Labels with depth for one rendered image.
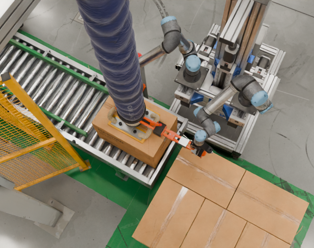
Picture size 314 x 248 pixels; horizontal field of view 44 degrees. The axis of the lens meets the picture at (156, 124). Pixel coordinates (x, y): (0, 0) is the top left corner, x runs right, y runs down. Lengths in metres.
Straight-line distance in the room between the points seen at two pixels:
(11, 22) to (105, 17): 0.57
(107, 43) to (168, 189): 1.87
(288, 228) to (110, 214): 1.70
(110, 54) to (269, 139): 2.62
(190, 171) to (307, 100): 1.69
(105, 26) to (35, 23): 3.29
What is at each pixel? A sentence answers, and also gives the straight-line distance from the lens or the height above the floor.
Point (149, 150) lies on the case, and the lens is 3.18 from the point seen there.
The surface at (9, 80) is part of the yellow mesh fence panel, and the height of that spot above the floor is 2.09.
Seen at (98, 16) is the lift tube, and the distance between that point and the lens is 1.76.
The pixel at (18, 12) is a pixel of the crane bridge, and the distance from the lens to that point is 1.32.
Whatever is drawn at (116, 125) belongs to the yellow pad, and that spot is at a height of 0.97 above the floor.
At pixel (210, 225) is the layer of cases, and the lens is 3.49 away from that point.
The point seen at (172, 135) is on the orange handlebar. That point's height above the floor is 1.09.
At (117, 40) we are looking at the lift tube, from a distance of 1.94.
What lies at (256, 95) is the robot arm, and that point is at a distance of 2.63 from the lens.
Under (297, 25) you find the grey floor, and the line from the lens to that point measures 5.01.
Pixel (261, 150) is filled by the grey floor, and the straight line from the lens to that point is 4.26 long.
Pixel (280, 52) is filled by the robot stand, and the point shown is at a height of 0.23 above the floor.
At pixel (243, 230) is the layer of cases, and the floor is 0.54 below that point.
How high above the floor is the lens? 4.01
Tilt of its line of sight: 71 degrees down
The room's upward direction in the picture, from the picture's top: 6 degrees counter-clockwise
